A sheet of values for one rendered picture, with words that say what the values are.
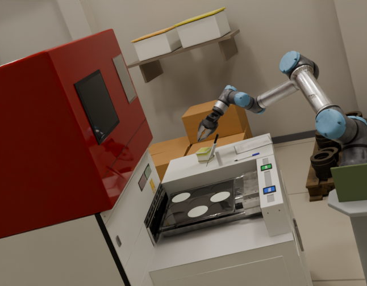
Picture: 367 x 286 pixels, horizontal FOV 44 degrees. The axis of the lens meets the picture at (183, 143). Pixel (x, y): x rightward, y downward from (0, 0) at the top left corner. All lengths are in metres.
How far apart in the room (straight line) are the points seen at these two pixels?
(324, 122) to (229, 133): 2.71
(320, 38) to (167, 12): 1.72
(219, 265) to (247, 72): 3.50
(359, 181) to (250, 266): 0.58
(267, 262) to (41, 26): 4.98
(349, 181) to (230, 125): 2.68
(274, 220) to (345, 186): 0.35
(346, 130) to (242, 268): 0.71
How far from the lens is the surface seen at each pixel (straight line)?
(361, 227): 2.12
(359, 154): 2.02
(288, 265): 1.95
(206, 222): 2.16
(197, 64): 5.34
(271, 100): 2.48
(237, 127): 4.57
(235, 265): 1.95
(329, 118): 1.96
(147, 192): 2.22
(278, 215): 1.90
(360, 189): 2.04
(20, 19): 6.51
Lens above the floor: 1.81
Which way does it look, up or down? 16 degrees down
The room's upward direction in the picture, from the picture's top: 19 degrees counter-clockwise
